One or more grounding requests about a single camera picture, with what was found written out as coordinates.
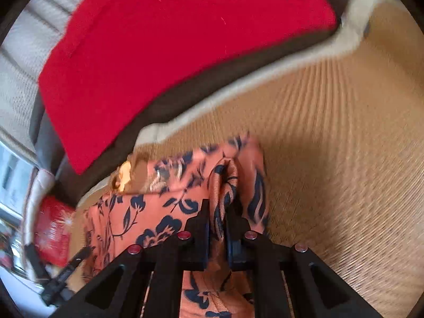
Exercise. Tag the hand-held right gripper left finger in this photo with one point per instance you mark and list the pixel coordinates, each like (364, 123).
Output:
(198, 235)

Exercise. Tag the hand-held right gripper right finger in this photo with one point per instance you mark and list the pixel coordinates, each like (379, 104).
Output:
(233, 238)

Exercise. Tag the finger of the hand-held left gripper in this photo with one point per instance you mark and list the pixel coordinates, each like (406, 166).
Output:
(64, 275)
(34, 261)

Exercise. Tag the orange floral garment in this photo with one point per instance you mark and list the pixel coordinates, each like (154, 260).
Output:
(159, 212)

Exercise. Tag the cream cushion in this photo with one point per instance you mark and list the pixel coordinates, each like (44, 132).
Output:
(41, 188)

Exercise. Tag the window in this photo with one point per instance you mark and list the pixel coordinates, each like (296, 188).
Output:
(13, 179)

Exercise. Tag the dark brown sofa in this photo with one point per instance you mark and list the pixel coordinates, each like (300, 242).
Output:
(185, 99)

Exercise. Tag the tan woven mat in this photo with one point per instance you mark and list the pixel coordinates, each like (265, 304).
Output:
(331, 139)

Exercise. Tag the beige ribbed cushion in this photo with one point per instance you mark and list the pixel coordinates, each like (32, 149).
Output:
(20, 73)

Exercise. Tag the red cloth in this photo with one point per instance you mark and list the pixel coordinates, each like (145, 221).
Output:
(165, 39)

